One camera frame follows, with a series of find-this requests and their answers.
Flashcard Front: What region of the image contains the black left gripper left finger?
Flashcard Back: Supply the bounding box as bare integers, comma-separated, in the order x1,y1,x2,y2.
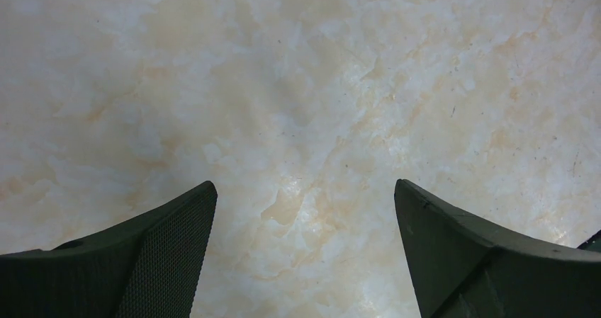
1,181,218,317

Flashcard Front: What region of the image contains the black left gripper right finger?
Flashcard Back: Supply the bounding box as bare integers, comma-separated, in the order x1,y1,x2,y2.
394,179,600,317

